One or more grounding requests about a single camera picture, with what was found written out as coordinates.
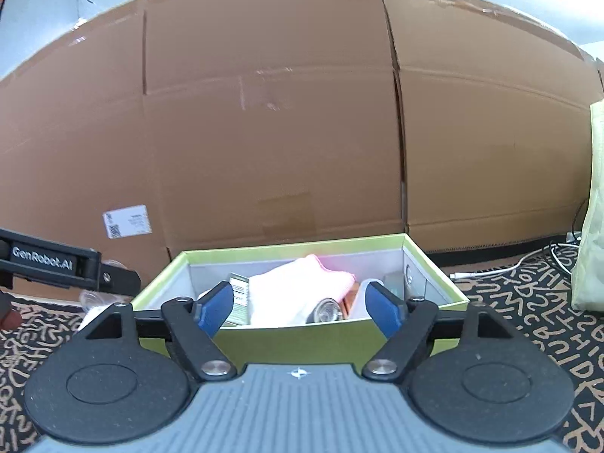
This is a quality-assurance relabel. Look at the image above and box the small red object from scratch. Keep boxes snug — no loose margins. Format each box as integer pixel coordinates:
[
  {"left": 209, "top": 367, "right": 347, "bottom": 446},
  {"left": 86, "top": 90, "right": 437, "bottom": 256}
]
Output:
[{"left": 0, "top": 291, "right": 23, "bottom": 328}]

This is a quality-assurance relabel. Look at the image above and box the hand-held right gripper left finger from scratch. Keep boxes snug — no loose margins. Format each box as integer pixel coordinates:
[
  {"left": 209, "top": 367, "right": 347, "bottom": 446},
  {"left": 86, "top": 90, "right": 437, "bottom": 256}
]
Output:
[{"left": 86, "top": 280, "right": 237, "bottom": 383}]

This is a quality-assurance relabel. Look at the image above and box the white shipping label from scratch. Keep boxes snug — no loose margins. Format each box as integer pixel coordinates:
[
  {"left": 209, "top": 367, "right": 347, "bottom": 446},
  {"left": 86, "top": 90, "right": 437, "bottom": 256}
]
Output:
[{"left": 102, "top": 204, "right": 153, "bottom": 240}]

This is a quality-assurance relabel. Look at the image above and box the small pale green carton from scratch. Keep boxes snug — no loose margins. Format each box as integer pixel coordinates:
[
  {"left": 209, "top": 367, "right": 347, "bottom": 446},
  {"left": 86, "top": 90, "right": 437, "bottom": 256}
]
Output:
[{"left": 222, "top": 272, "right": 251, "bottom": 327}]

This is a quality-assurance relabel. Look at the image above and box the black mat with tan letters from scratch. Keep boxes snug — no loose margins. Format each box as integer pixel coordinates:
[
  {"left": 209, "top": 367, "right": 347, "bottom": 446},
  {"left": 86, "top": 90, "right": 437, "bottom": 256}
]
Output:
[{"left": 0, "top": 240, "right": 604, "bottom": 453}]

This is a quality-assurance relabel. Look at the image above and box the pale yellow bag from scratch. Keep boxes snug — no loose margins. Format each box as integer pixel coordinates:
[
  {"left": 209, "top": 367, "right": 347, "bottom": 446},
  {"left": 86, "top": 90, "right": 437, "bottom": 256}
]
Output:
[{"left": 571, "top": 100, "right": 604, "bottom": 312}]

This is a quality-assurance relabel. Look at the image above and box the clear plastic dome cup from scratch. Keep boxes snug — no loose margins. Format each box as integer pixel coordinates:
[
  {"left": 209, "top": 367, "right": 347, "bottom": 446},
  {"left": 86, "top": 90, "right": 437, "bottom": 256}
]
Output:
[{"left": 78, "top": 289, "right": 124, "bottom": 322}]

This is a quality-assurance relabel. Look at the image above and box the white cable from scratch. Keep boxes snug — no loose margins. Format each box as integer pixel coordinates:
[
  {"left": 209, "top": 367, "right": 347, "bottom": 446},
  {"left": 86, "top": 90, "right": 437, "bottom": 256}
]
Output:
[{"left": 450, "top": 230, "right": 583, "bottom": 280}]

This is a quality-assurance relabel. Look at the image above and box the white glove with pink cuff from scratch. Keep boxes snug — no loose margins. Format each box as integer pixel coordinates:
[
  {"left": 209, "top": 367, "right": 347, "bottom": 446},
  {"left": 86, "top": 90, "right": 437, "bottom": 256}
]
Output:
[{"left": 246, "top": 254, "right": 357, "bottom": 327}]

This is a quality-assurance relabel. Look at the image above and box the green cardboard box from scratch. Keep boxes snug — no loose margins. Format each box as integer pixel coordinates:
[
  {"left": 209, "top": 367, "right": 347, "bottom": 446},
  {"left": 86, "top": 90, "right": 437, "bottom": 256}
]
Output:
[{"left": 131, "top": 233, "right": 470, "bottom": 373}]

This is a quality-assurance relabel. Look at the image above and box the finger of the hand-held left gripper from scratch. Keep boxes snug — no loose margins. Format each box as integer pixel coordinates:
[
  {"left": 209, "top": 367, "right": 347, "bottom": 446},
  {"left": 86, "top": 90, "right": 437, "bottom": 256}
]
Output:
[{"left": 100, "top": 264, "right": 142, "bottom": 296}]

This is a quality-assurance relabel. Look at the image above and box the small copper box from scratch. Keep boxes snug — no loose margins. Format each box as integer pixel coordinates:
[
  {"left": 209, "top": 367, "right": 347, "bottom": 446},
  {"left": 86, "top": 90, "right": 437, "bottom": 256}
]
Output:
[{"left": 344, "top": 280, "right": 371, "bottom": 319}]

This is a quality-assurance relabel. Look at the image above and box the brown cardboard panel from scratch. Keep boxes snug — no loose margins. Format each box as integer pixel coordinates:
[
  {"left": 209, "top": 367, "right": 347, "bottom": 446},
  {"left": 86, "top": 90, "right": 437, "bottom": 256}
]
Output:
[{"left": 0, "top": 0, "right": 604, "bottom": 303}]

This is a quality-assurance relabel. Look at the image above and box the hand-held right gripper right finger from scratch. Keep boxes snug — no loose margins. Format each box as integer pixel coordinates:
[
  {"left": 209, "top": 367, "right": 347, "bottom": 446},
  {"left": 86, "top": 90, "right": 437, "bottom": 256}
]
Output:
[{"left": 361, "top": 280, "right": 518, "bottom": 383}]

